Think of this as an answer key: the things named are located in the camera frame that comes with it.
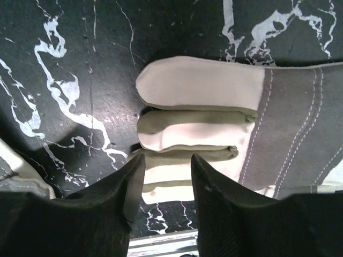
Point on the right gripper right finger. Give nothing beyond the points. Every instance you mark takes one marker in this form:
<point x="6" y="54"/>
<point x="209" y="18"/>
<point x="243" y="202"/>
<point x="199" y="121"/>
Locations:
<point x="236" y="221"/>

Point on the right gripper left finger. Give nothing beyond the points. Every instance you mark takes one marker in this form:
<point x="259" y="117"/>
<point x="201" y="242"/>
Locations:
<point x="95" y="221"/>

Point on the corner glove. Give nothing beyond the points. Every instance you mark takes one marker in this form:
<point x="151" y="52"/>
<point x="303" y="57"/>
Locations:
<point x="17" y="175"/>

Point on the work glove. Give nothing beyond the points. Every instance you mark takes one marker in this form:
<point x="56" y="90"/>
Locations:
<point x="274" y="130"/>

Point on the front aluminium rail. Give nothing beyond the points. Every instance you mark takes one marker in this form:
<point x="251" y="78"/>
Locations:
<point x="182" y="243"/>

